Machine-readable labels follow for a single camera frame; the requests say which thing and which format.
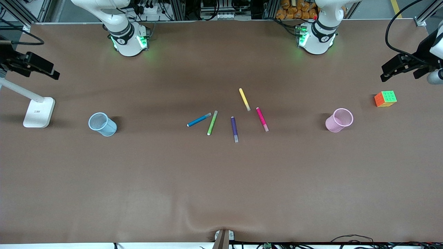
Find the white desk lamp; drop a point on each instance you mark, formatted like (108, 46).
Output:
(38, 112)

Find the pink marker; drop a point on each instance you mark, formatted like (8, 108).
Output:
(262, 118)

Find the aluminium frame profile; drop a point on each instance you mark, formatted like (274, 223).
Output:
(20, 12)
(427, 12)

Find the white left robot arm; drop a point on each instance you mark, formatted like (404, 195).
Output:
(316, 43)

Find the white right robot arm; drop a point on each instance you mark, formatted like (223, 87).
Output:
(128, 45)

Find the green marker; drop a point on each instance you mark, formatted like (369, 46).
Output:
(212, 123)

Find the colourful puzzle cube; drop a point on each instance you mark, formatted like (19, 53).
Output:
(386, 99)

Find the pink mesh cup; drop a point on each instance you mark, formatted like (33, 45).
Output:
(337, 121)

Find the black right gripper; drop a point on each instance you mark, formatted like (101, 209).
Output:
(7, 57)

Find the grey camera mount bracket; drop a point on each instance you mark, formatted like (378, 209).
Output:
(223, 238)

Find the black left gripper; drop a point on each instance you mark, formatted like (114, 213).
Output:
(422, 50)

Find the yellow marker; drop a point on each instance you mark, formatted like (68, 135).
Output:
(244, 98)

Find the white power strip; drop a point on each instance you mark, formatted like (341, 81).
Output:
(225, 15)

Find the orange snack bag pile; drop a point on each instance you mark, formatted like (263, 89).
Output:
(297, 9)

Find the brown table cloth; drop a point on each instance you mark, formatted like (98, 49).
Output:
(221, 180)

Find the blue marker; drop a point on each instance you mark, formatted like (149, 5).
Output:
(198, 120)

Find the purple marker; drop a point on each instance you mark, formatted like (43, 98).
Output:
(234, 128)

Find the light blue mesh cup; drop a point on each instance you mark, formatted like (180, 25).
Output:
(104, 125)

